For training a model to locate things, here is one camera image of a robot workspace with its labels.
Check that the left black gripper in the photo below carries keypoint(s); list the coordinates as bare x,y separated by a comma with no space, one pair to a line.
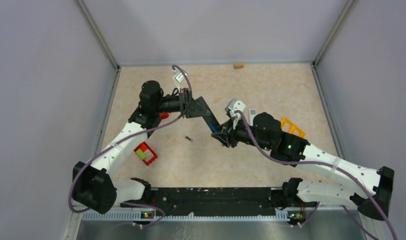
192,111

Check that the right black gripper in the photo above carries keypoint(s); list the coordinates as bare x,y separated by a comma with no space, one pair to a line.
225,138

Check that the blue battery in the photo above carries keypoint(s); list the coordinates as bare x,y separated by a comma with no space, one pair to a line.
213,128

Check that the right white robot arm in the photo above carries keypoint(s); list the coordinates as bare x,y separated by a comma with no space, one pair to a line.
367,189

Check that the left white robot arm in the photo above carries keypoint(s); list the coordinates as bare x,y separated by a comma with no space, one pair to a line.
92,184

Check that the red yellow toy block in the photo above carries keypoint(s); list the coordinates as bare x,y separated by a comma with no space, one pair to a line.
164,115

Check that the small wooden block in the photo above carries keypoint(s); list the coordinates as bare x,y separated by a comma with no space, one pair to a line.
238,65

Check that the red toy basket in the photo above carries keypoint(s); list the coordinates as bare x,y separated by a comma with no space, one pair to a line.
151,154

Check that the green block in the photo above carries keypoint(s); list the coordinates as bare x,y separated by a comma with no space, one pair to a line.
141,154

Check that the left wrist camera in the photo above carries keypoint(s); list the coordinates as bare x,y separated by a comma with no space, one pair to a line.
178,77

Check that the yellow triangle frame toy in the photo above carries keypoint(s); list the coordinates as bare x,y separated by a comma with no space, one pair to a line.
292,128

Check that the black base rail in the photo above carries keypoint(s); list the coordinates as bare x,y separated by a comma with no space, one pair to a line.
220,201

